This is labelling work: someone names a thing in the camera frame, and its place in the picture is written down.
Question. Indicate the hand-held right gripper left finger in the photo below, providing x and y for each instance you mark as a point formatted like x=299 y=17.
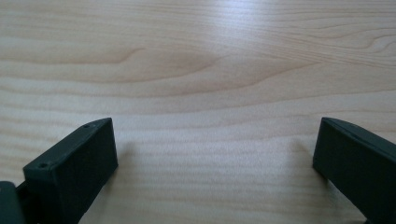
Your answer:
x=74 y=168

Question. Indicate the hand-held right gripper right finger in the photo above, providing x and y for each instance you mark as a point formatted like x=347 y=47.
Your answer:
x=358 y=168

